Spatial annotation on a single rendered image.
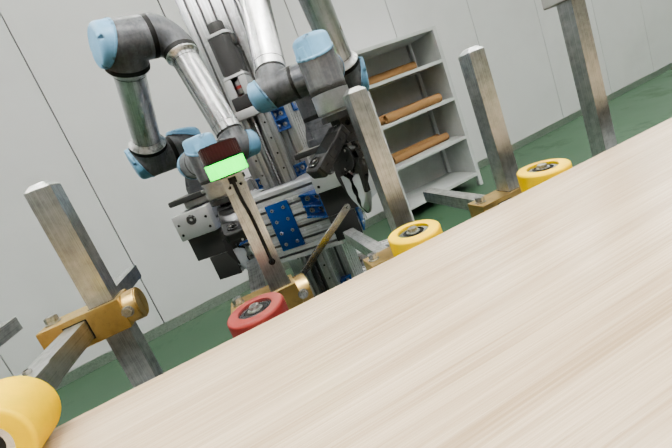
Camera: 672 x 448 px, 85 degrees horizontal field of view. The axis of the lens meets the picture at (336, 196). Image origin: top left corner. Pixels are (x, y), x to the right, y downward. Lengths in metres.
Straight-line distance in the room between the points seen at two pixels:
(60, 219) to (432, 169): 3.66
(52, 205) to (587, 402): 0.64
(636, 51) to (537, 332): 6.64
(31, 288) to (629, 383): 3.43
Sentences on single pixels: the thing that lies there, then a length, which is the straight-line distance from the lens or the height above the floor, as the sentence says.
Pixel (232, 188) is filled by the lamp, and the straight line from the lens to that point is 0.61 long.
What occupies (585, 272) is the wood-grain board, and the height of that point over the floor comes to 0.90.
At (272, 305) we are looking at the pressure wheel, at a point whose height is 0.91.
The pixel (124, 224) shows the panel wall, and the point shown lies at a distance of 3.29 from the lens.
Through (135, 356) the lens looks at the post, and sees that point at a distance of 0.70.
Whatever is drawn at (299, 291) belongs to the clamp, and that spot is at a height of 0.85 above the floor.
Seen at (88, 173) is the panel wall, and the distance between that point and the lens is 3.31.
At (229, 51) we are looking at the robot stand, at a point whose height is 1.45.
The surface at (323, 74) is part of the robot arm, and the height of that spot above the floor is 1.18.
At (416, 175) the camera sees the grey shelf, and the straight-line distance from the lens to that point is 3.91.
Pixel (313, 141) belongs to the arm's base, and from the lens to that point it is 1.26.
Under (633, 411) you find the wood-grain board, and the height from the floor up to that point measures 0.90.
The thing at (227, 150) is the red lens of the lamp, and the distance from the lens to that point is 0.55.
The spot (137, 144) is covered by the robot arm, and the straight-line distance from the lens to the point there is 1.36.
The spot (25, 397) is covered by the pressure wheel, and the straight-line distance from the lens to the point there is 0.50.
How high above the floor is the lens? 1.10
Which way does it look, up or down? 11 degrees down
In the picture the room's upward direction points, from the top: 21 degrees counter-clockwise
